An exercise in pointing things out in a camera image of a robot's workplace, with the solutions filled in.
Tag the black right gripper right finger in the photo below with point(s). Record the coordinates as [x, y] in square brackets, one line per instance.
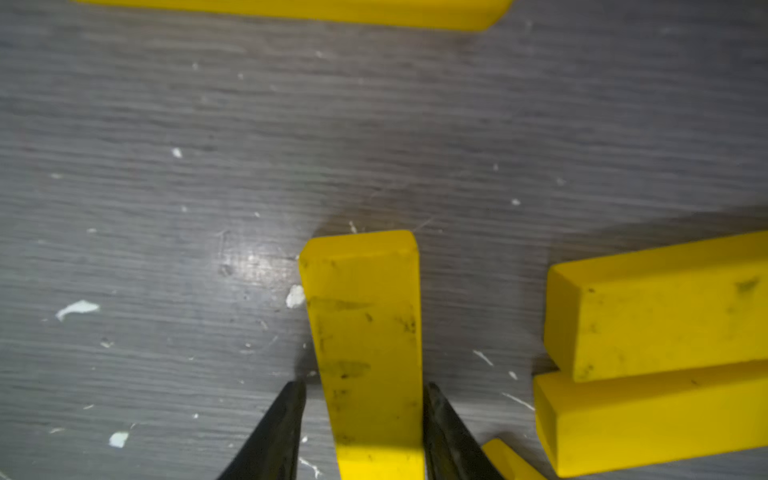
[451, 452]

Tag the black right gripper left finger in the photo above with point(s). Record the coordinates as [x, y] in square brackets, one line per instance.
[271, 451]

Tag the yellow block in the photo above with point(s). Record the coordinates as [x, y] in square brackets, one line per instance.
[458, 15]
[363, 302]
[602, 426]
[686, 306]
[508, 463]

